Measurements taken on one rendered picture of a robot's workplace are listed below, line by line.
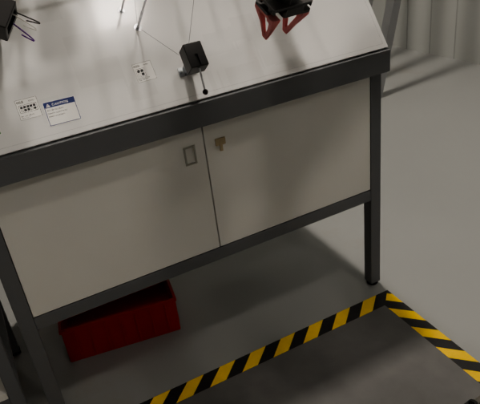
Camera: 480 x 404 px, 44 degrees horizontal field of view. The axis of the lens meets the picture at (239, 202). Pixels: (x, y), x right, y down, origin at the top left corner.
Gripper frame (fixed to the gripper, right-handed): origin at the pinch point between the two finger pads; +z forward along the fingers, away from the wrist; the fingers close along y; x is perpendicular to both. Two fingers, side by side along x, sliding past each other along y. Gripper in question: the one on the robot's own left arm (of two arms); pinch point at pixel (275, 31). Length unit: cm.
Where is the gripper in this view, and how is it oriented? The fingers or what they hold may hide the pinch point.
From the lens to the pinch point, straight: 133.0
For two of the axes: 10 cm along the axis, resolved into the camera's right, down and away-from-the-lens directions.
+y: -8.3, 3.6, -4.4
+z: -1.7, 5.7, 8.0
